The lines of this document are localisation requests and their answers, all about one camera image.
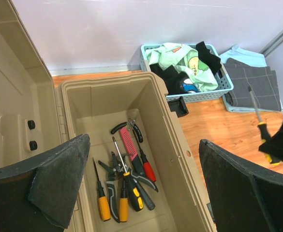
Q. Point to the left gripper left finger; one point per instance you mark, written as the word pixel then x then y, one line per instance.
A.
pixel 38 194

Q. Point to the black handled claw hammer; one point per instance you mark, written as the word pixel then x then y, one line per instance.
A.
pixel 144 195

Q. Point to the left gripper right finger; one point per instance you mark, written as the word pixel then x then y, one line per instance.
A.
pixel 244 196

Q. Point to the green patterned cloth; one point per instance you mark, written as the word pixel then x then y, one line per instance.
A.
pixel 182 58

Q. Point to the grey checked folded cloth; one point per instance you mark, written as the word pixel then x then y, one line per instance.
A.
pixel 262 81

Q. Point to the orange handled screwdriver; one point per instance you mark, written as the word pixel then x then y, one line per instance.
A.
pixel 102 199
pixel 123 203

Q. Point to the light blue folded cloth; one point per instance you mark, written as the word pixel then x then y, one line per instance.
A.
pixel 248 57

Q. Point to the blue plastic basket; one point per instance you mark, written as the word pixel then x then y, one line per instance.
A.
pixel 225 84

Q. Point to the black yellow long screwdriver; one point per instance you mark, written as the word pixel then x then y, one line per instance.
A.
pixel 265 135

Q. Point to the red handled screwdriver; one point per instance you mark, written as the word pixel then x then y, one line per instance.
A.
pixel 146 165

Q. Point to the small black handled pliers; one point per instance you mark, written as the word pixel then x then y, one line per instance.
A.
pixel 129 124

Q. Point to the black cloth in basket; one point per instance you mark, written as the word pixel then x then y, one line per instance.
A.
pixel 179 83

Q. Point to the black grey handled pliers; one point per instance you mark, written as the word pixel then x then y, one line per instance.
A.
pixel 113 175

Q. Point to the tan plastic tool box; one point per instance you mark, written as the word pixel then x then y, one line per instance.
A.
pixel 36 117

